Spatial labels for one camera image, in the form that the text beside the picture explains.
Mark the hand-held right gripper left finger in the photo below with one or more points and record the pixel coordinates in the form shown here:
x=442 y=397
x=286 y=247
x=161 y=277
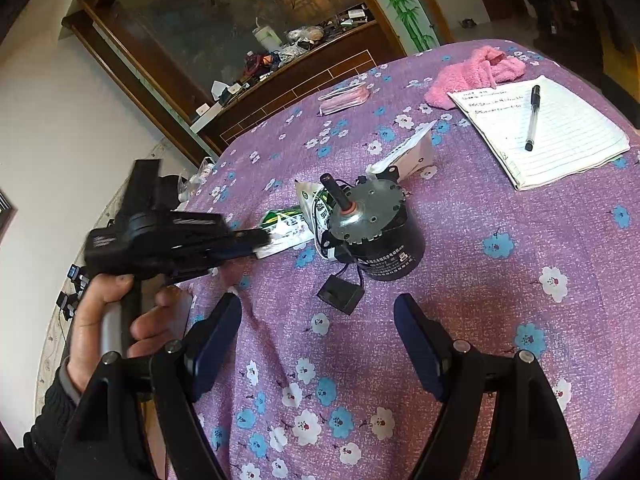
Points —
x=219 y=347

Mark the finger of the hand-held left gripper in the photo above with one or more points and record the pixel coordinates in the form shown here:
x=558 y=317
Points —
x=245 y=246

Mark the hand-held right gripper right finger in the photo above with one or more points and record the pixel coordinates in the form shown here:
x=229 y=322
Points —
x=419 y=347

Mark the green and white packet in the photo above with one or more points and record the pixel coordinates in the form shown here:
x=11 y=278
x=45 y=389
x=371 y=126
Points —
x=292 y=222

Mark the person's left forearm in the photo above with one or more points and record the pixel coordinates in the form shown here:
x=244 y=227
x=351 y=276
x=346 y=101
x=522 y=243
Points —
x=55 y=410

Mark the person's left hand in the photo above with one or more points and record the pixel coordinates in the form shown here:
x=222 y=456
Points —
x=90 y=330

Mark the clear plastic bags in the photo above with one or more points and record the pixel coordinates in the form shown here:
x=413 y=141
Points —
x=197 y=177

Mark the purple floral tablecloth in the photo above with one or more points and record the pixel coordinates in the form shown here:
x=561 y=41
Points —
x=490 y=310

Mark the black capacitor box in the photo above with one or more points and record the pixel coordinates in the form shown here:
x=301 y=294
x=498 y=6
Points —
x=341 y=296

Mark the black electric motor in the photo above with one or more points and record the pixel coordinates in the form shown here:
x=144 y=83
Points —
x=380 y=230

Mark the pink face mask pack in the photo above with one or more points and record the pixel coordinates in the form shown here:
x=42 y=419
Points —
x=345 y=99

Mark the white plastic jug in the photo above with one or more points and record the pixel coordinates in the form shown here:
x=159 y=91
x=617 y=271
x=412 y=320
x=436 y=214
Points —
x=265 y=37

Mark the cluttered wooden counter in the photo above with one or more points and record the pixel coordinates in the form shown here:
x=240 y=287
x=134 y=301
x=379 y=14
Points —
x=200 y=25

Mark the lined paper notebook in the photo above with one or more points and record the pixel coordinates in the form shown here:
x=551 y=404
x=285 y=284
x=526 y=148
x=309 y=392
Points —
x=545 y=135

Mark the black pen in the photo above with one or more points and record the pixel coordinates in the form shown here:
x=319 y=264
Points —
x=532 y=120

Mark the pink fluffy cloth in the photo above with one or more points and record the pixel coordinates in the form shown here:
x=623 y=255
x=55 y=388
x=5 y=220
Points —
x=475 y=77

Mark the black wall chargers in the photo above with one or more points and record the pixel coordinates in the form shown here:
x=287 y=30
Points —
x=72 y=290

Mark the framed wall picture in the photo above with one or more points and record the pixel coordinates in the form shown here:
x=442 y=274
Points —
x=5 y=215

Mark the bamboo print wall panel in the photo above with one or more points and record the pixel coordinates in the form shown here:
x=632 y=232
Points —
x=400 y=0

